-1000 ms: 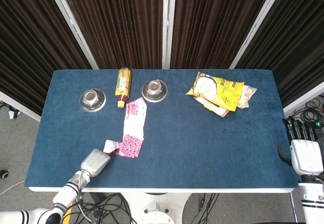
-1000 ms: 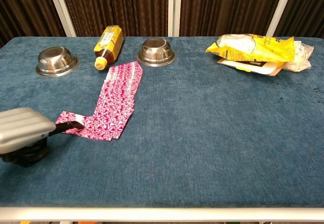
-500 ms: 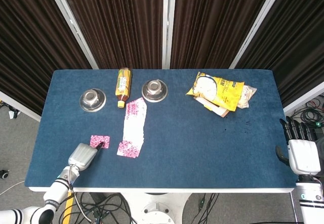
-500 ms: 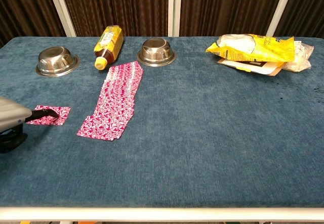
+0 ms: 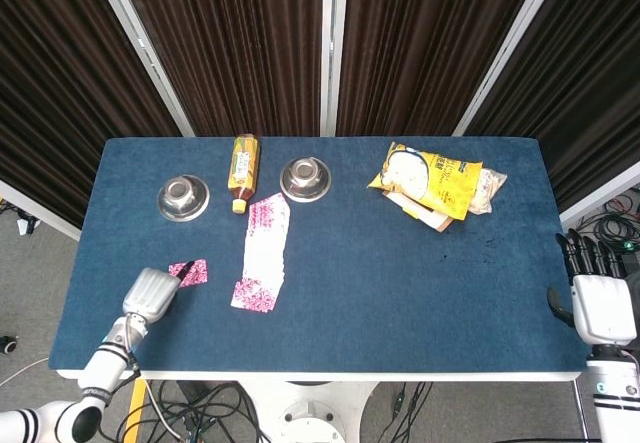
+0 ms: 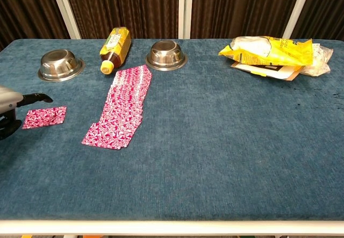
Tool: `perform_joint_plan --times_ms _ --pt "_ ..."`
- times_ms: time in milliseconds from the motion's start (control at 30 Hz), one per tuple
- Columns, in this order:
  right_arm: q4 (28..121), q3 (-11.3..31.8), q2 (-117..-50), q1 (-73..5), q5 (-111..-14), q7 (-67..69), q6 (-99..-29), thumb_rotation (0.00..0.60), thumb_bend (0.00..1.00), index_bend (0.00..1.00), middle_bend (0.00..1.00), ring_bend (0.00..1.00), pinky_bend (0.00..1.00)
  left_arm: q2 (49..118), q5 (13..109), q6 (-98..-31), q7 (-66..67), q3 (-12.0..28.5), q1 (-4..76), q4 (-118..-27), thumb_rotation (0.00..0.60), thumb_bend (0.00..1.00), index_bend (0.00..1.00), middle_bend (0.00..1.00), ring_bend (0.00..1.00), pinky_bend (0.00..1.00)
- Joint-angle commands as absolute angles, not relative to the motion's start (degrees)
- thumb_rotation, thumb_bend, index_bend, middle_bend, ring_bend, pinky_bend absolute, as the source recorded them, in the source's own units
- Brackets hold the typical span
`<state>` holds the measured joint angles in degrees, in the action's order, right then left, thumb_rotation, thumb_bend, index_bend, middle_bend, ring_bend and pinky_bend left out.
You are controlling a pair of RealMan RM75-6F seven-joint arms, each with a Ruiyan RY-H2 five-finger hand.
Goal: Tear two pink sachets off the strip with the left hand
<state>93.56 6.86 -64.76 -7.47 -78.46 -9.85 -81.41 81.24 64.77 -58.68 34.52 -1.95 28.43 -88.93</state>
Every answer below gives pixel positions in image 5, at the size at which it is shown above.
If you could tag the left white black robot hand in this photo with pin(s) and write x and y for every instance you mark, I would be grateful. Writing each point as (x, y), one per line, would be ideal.
(150, 293)

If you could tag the white screen frame post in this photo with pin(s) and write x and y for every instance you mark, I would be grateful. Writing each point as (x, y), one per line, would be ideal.
(507, 53)
(142, 53)
(334, 48)

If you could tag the yellow snack bag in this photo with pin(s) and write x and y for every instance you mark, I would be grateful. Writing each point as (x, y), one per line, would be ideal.
(430, 178)

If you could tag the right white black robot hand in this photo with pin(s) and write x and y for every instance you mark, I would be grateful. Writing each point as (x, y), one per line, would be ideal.
(602, 308)

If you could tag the dark brown curtain panel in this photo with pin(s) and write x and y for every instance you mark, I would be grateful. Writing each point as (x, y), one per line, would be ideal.
(585, 93)
(425, 48)
(235, 48)
(60, 93)

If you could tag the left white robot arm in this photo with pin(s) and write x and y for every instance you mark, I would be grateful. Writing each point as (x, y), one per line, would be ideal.
(95, 378)

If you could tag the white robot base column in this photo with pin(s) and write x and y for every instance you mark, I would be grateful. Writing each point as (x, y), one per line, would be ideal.
(310, 413)

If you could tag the yellow tea bottle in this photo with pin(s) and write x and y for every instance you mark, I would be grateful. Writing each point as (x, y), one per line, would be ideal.
(243, 168)

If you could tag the steel bowl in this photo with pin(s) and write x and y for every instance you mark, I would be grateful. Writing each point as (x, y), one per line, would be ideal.
(183, 198)
(305, 178)

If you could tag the clear snack bag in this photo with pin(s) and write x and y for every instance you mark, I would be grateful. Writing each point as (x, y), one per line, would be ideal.
(489, 190)

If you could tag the white screen frame rail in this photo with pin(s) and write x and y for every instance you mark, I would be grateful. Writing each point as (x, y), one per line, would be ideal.
(35, 210)
(600, 193)

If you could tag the blue table mat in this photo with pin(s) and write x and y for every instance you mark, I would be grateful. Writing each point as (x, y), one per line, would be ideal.
(350, 303)

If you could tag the black caster wheel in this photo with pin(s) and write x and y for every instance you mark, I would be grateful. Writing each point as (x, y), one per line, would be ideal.
(7, 344)

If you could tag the yellow floor tape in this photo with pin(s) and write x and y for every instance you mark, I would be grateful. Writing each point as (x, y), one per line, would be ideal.
(136, 403)

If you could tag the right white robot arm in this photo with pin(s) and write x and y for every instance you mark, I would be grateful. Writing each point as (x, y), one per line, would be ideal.
(617, 393)

